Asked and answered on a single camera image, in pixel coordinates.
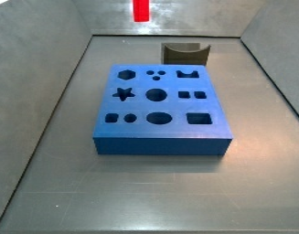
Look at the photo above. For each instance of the blue shape-sorting block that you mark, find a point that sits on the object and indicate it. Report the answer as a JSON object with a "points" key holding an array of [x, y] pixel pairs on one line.
{"points": [[160, 110]]}

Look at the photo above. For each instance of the dark curved holder block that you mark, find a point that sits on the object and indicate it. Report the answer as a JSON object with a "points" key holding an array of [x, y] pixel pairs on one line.
{"points": [[184, 54]]}

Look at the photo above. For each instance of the red square-circle peg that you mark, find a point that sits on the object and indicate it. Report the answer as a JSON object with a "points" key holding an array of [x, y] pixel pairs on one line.
{"points": [[140, 10]]}

